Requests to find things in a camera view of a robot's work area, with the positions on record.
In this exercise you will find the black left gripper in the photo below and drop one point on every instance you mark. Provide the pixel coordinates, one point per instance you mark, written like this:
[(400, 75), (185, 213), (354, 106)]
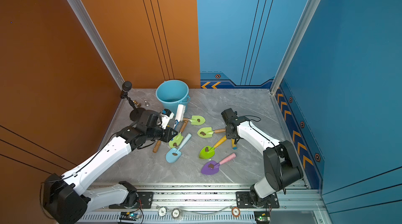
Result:
[(169, 132)]

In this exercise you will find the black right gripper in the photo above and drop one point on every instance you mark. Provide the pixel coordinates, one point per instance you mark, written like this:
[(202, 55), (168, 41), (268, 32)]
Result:
[(227, 134)]

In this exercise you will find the green trowel yellow blue handle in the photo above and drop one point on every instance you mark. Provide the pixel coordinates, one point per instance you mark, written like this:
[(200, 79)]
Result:
[(233, 143)]

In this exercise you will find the white cleaning brush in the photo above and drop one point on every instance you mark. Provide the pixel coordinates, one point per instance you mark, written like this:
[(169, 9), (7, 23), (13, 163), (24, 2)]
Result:
[(179, 115)]

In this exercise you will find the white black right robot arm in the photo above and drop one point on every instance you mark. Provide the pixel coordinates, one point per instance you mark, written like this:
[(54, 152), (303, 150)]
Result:
[(280, 160)]

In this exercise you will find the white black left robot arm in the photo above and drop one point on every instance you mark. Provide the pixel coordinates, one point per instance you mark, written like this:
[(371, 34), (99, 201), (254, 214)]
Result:
[(67, 197)]

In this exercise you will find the light blue trowel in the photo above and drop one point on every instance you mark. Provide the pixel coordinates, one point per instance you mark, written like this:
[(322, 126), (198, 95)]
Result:
[(174, 154)]

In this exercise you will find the light blue plastic bucket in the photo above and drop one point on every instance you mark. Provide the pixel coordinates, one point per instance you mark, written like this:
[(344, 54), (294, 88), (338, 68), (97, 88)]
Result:
[(172, 93)]

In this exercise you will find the small silver chess piece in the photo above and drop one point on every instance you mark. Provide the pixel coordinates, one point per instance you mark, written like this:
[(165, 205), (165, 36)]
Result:
[(146, 102)]

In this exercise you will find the small brown chess piece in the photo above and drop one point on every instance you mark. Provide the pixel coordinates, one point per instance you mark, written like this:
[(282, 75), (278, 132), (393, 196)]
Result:
[(136, 103)]

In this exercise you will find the black microphone on stand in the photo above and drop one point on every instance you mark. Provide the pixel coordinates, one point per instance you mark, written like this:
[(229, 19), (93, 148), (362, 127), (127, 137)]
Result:
[(136, 111)]

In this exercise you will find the yellow trowel wooden handle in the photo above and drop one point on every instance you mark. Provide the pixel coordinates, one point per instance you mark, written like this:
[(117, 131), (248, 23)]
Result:
[(156, 148)]

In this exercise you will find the green trowel wooden handle left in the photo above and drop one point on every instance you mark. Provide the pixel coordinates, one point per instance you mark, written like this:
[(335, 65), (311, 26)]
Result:
[(176, 141)]

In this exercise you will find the green trowel wooden handle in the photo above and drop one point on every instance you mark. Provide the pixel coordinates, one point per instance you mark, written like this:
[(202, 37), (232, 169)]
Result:
[(207, 132), (176, 141)]

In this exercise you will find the green trowel wooden handle centre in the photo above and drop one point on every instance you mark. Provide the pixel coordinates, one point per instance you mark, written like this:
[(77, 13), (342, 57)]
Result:
[(207, 132)]

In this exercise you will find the lime trowel yellow handle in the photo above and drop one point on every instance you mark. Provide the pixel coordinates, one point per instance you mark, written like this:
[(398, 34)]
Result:
[(208, 152)]

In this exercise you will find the green trowel brown handle upper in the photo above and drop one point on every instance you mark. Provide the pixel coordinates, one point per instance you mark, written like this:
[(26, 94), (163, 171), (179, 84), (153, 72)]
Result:
[(196, 120)]

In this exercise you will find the purple trowel pink handle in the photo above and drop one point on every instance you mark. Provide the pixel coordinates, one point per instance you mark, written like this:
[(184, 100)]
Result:
[(212, 167)]

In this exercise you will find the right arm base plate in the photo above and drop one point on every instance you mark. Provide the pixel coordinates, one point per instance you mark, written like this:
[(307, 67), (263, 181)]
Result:
[(250, 200)]

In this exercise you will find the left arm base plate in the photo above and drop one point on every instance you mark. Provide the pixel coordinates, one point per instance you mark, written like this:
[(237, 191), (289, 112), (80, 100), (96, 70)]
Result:
[(135, 200)]

